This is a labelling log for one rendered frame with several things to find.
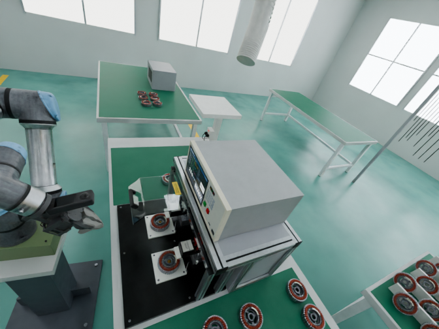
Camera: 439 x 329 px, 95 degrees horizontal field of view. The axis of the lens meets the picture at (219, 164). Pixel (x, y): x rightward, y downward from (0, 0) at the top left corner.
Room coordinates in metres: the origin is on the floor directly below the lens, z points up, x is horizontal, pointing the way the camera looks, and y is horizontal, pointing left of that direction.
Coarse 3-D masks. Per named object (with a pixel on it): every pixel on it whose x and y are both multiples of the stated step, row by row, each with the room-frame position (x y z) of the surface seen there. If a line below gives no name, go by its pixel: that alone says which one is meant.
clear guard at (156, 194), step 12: (144, 180) 0.72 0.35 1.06; (156, 180) 0.75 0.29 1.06; (168, 180) 0.77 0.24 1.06; (144, 192) 0.65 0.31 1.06; (156, 192) 0.67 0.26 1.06; (168, 192) 0.70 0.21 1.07; (144, 204) 0.58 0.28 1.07; (156, 204) 0.60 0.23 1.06; (168, 204) 0.62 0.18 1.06; (180, 204) 0.64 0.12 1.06; (132, 216) 0.54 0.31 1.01; (144, 216) 0.53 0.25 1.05
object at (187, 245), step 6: (186, 240) 0.56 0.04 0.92; (192, 240) 0.58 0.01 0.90; (180, 246) 0.52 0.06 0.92; (186, 246) 0.53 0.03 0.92; (192, 246) 0.54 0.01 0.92; (174, 252) 0.51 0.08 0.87; (180, 252) 0.50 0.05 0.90; (186, 252) 0.50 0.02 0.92; (192, 252) 0.52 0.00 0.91; (198, 252) 0.53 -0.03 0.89
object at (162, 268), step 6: (168, 252) 0.53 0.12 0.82; (162, 258) 0.49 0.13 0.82; (168, 258) 0.50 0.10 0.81; (174, 258) 0.51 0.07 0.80; (162, 264) 0.46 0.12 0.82; (168, 264) 0.47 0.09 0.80; (174, 264) 0.48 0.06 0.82; (162, 270) 0.44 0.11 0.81; (168, 270) 0.44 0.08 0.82; (174, 270) 0.46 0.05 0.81
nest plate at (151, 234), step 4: (148, 216) 0.72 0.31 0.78; (148, 220) 0.69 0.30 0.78; (148, 224) 0.67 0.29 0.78; (156, 224) 0.68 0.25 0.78; (172, 224) 0.72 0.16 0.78; (148, 228) 0.64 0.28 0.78; (168, 228) 0.68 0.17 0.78; (172, 228) 0.69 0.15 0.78; (148, 232) 0.62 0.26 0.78; (152, 232) 0.62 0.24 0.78; (156, 232) 0.63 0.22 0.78; (160, 232) 0.64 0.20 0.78; (164, 232) 0.65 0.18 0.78; (168, 232) 0.65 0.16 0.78; (172, 232) 0.66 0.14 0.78; (148, 236) 0.59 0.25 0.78; (152, 236) 0.60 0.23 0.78; (156, 236) 0.61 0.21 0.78
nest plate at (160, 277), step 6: (162, 252) 0.53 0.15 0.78; (156, 258) 0.49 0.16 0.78; (180, 258) 0.53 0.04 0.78; (156, 264) 0.47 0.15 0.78; (180, 264) 0.50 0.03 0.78; (156, 270) 0.44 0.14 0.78; (180, 270) 0.47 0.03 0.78; (156, 276) 0.41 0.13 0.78; (162, 276) 0.42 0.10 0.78; (168, 276) 0.43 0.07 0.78; (174, 276) 0.44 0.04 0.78; (180, 276) 0.45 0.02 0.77; (156, 282) 0.39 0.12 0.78; (162, 282) 0.40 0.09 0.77
